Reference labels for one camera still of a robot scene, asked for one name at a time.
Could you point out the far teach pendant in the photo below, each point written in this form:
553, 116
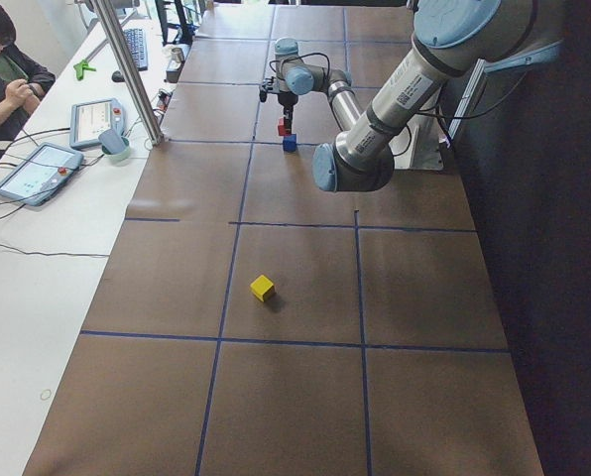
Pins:
88, 120

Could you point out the aluminium frame post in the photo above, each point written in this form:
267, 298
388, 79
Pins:
114, 34

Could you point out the green plastic tool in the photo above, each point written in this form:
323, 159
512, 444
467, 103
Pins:
81, 68

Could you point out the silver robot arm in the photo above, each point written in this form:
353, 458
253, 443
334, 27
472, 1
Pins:
448, 38

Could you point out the blue wooden block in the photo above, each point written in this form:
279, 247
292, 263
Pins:
289, 143

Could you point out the near teach pendant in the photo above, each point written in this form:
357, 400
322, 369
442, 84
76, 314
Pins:
41, 175

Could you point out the far orange black connector box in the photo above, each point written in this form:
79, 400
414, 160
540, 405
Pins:
164, 98

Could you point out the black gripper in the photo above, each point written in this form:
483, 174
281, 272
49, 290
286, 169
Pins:
288, 101

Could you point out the yellow wooden block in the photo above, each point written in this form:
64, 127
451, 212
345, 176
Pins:
262, 288

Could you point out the black box under cylinder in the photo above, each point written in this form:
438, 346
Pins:
174, 69

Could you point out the black keyboard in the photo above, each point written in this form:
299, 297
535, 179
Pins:
136, 41

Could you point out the red wooden block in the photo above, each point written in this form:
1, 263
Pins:
282, 128

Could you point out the blue cup on tape roll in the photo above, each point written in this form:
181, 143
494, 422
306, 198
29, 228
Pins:
114, 146

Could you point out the teach pendant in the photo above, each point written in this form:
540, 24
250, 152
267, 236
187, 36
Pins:
41, 175
88, 120

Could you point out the seated person in black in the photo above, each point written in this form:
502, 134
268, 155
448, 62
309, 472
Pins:
23, 82

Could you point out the metal cylinder weight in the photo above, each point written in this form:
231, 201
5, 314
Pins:
177, 55

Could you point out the white pillar with base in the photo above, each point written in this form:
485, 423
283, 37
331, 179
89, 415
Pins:
418, 146

